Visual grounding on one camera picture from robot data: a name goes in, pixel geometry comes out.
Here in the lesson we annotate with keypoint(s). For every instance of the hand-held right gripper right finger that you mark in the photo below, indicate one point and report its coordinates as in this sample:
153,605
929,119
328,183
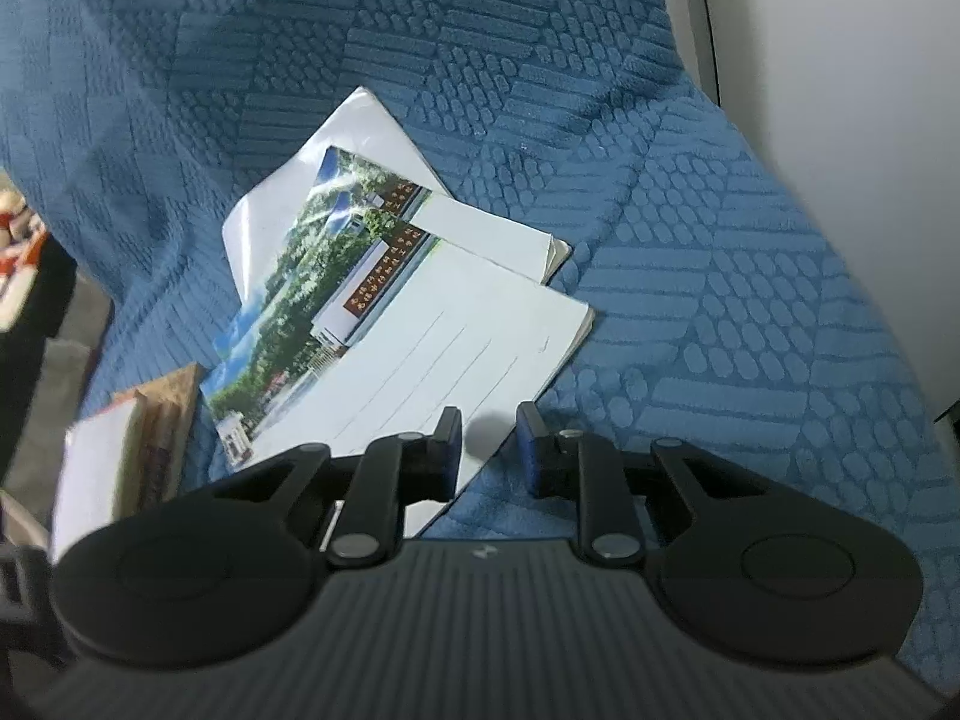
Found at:
529,450

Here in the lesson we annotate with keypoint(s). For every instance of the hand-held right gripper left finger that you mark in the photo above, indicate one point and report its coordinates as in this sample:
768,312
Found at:
450,457

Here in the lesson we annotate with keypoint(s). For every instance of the photo cover booklet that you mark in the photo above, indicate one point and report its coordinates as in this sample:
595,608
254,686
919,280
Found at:
450,360
487,240

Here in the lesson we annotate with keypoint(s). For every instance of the white book with orange back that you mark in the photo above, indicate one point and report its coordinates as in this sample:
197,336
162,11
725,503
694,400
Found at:
90,480

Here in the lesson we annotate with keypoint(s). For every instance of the purple book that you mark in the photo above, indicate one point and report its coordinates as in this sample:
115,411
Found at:
154,465

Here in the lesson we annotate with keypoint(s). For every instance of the book with painting cover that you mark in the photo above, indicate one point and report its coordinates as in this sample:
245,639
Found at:
184,397

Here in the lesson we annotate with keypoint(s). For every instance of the blue textured sofa cover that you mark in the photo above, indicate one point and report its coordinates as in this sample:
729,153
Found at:
675,277

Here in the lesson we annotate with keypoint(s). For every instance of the red white black striped blanket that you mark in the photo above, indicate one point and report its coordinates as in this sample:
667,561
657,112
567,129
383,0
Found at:
15,270

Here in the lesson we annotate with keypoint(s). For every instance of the white paper sheet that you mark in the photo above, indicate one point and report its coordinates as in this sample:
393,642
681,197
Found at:
337,120

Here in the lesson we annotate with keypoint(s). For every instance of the white armchair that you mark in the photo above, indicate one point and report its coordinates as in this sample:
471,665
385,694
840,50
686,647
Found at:
825,52

